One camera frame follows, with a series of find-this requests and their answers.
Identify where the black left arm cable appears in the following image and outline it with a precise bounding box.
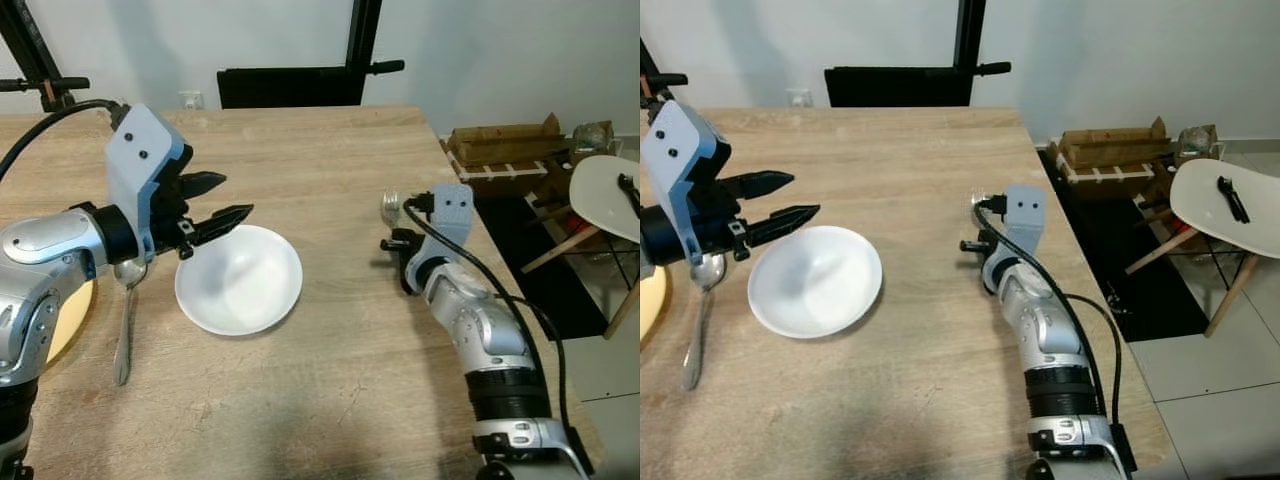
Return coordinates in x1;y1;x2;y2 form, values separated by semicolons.
0;98;129;183

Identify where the silver metal spoon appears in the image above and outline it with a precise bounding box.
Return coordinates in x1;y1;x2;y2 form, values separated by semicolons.
112;257;149;388
682;254;727;392

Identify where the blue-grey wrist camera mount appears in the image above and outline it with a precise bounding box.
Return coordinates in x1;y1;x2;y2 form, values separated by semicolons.
1002;184;1047;264
424;184;476;263
104;103;192;264
641;100;718;267

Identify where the white round bowl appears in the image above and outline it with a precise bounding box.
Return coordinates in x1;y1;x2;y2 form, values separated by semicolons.
175;225;304;338
747;226;885;340

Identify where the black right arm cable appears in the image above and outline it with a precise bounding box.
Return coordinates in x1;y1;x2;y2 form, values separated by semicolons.
976;195;1125;426
403;193;568;433

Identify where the black tripod stand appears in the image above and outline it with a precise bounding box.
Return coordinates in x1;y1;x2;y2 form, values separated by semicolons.
640;40;690;103
0;0;91;113

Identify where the black rectangular panel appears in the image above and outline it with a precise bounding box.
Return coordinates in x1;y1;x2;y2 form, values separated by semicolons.
217;67;367;110
824;66;974;108

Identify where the yellow round plate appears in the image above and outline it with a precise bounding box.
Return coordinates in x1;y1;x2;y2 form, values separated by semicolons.
44;279;99;364
640;264;670;342

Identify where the white chair with wooden legs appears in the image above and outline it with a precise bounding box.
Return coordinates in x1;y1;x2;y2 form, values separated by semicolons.
520;155;641;341
1127;158;1280;338

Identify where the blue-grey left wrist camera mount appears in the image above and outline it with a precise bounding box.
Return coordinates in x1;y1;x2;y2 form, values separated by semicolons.
104;103;192;264
641;100;718;267

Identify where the black upright post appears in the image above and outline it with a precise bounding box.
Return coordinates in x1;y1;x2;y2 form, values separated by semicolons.
954;0;990;69
344;0;384;71

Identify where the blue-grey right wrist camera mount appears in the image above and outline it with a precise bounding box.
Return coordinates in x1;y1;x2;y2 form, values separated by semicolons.
1002;184;1047;264
424;184;476;263

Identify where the clear glass jar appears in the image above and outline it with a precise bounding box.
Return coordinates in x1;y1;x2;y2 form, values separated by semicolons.
1178;125;1221;163
572;120;614;161

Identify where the black floor mat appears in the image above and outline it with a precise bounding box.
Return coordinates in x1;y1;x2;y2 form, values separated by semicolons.
1037;148;1216;343
440;140;641;341

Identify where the brown wooden crate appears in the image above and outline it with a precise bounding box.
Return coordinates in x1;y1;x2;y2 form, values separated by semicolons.
443;113;571;183
1055;117;1176;188

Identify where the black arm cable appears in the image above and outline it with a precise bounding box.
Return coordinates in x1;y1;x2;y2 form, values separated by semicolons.
0;98;129;183
403;193;568;433
976;195;1125;426

